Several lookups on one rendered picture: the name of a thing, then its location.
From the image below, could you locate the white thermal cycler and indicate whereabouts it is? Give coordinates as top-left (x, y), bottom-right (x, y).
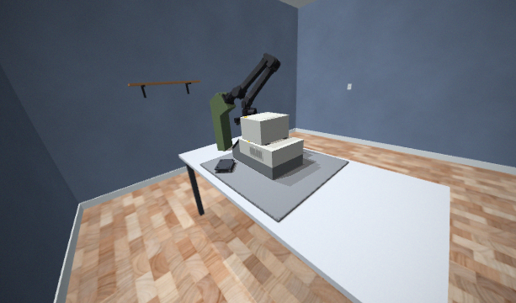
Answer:
top-left (232, 112), bottom-right (304, 180)

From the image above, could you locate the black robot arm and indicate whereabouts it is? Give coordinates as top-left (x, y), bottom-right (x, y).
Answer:
top-left (221, 53), bottom-right (280, 117)

